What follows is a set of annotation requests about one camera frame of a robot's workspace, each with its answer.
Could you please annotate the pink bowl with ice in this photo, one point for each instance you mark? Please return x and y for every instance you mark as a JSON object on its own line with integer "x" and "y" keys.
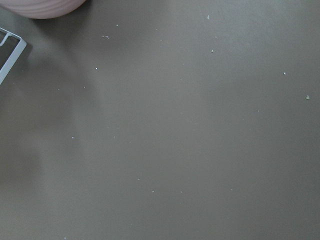
{"x": 41, "y": 9}

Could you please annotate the white wire cup rack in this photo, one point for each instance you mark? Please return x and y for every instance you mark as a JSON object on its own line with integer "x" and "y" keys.
{"x": 11, "y": 47}

